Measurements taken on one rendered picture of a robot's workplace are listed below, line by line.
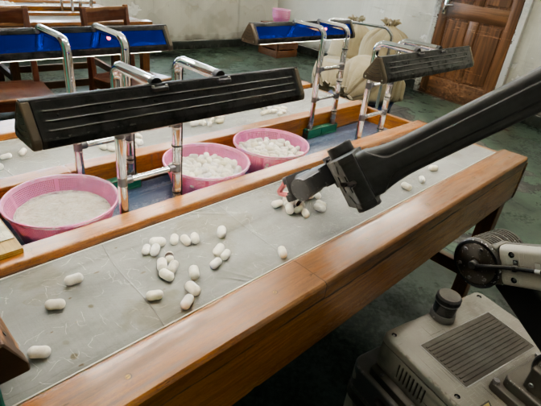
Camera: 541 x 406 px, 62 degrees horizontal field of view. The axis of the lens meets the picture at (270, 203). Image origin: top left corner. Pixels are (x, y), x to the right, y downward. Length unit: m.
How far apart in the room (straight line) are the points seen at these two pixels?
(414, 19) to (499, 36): 1.11
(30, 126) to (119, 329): 0.37
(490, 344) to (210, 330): 0.85
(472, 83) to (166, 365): 5.34
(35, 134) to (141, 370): 0.39
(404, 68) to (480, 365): 0.87
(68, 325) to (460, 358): 0.95
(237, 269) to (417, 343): 0.57
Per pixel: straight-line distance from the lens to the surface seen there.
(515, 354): 1.43
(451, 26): 5.92
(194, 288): 0.90
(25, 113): 0.77
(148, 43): 1.48
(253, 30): 1.74
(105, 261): 1.01
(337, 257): 1.02
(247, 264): 0.99
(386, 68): 1.40
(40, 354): 0.83
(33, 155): 1.53
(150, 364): 0.76
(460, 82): 5.86
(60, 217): 1.20
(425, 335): 1.34
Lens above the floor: 1.34
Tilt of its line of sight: 29 degrees down
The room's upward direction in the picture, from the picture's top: 7 degrees clockwise
